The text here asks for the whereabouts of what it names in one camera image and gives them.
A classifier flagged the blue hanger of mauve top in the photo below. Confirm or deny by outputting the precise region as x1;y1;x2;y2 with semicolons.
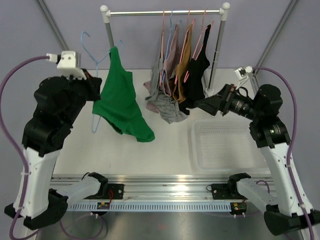
159;8;175;86

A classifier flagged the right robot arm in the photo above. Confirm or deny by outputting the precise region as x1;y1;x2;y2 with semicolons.
194;84;320;236

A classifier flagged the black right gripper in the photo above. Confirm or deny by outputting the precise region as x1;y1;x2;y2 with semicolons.
195;84;262;122

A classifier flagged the pink hanger of black top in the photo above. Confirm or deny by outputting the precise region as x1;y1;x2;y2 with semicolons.
183;8;215;83

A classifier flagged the mauve tank top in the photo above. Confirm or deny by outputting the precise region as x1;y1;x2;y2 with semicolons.
155;23;180;99

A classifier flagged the brown tank top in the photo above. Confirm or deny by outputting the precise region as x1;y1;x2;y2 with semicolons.
172;25;193;104

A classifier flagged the pink hanger of grey top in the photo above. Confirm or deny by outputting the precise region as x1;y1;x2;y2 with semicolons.
158;9;166;88

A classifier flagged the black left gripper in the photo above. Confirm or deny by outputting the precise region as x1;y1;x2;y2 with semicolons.
62;67;103;125

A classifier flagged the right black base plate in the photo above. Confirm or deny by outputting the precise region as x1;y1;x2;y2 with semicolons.
210;183;243;200

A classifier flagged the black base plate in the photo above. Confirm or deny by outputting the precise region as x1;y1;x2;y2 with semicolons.
210;183;243;200
99;183;124;200

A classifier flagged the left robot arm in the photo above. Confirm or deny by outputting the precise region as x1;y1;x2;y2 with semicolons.
4;74;108;230

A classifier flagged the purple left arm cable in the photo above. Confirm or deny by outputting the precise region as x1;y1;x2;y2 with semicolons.
0;56;108;240

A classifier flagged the white plastic basket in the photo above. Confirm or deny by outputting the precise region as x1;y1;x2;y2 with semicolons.
191;117;268;173

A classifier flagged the white metal clothes rack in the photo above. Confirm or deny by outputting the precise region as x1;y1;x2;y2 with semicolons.
99;2;231;97

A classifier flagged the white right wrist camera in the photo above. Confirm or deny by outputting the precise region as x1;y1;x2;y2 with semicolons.
234;65;253;81

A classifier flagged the small circuit board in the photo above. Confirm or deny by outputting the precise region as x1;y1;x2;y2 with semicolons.
97;202;110;210
230;202;247;212

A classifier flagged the pink hanger of brown top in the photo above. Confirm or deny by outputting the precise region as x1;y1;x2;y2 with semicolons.
174;10;195;85

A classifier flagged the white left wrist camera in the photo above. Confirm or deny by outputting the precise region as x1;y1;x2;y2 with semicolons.
46;50;87;80

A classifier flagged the aluminium mounting rail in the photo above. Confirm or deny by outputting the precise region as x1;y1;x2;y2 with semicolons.
49;174;278;202

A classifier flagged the blue wire hanger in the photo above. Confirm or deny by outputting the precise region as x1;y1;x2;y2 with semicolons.
80;31;124;134

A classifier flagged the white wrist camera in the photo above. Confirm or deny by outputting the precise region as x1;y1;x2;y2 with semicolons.
46;50;87;80
234;65;253;81

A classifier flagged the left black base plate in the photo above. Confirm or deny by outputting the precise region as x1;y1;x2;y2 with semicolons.
99;183;124;200

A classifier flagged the white slotted cable duct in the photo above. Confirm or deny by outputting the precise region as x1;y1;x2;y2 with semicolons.
67;201;231;212

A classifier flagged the black tank top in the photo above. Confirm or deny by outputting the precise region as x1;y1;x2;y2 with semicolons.
179;24;212;116

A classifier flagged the left small circuit board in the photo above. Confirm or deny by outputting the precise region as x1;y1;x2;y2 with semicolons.
97;202;110;210

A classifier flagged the right small circuit board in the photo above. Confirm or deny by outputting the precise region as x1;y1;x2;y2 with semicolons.
230;202;247;212

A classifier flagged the grey tank top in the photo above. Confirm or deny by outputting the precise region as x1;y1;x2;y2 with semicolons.
143;57;188;124

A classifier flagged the green tank top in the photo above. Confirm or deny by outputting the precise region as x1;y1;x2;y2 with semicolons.
92;46;155;143

